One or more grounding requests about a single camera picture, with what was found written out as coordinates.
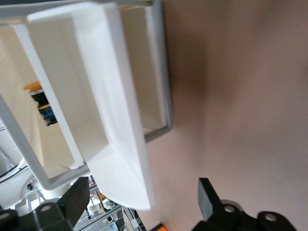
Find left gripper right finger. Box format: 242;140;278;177
198;177;298;231

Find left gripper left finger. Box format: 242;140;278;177
0;176;90;231

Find red push button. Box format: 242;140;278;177
23;80;59;127

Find orange box with hole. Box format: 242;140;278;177
150;221;168;231

